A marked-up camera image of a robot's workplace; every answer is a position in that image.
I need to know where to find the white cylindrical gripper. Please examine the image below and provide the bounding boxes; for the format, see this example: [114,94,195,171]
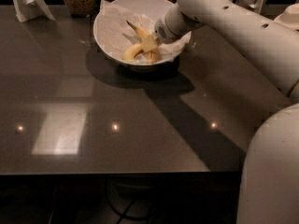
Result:
[141,4,195,52]

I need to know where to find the long yellow stickered banana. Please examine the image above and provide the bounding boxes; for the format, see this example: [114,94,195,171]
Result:
[127,21,160,64]

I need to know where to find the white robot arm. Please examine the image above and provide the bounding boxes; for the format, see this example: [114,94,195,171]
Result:
[153,0,299,224]

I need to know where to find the small curved yellow banana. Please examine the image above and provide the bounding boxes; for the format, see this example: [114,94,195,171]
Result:
[122,43,143,63]

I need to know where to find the white paper bowl liner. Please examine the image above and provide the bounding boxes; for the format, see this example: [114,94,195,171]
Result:
[98,0,187,65]

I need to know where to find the white ceramic bowl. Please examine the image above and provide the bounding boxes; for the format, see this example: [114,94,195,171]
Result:
[93,0,192,73]

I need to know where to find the left white paper stand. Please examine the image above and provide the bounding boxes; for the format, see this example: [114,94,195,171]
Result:
[13,0,55,22]

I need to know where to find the black cables under table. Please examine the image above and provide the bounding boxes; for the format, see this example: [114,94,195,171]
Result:
[104,179,176,224]

